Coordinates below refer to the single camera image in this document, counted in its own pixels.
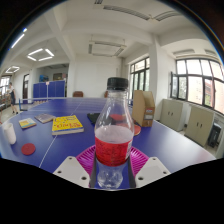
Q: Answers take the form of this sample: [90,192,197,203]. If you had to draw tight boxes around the flat round red coaster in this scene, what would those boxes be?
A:
[21,142,37,156]

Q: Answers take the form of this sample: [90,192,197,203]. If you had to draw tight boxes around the grey notebook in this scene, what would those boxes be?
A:
[34,113,57,124]

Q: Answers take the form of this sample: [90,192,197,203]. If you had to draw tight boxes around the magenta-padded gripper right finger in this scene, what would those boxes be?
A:
[128,145,172,188]

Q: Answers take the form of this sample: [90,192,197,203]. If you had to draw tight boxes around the dark wooden door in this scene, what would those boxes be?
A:
[22,73,30,100]

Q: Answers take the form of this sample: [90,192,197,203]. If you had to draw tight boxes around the large yellow book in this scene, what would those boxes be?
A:
[51,114,85,136]

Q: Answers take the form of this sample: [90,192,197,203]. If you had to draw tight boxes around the person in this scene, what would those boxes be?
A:
[7,82,18,115]

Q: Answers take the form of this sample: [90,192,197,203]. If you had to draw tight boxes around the black pouch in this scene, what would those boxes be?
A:
[86,112,101,126]

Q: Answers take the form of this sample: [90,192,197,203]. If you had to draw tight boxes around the clear red-labelled water bottle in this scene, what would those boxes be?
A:
[93,77,136,190]

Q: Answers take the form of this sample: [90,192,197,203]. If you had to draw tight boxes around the ceiling lights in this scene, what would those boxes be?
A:
[4,28,55,74]

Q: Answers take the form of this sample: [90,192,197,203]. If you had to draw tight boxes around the blue partition panels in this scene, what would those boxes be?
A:
[32,79,67,99]

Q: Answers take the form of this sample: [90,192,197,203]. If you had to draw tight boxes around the ceiling air conditioner unit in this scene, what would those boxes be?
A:
[88,36,128,58]

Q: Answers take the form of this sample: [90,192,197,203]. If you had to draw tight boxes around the brown cardboard box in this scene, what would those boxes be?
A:
[131,89,156,128]

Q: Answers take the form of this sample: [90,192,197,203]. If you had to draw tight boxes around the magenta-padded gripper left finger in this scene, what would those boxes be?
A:
[53,144,98,188]

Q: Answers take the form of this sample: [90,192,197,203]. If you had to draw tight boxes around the black bin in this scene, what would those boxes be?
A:
[207,122,222,149]

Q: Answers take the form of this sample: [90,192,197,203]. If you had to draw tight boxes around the beige two-door cabinet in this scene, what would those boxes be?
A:
[184,104,216,148]
[159,98,185,133]

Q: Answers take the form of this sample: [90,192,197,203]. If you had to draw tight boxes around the large black-framed window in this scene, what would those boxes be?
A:
[170,58,224,116]

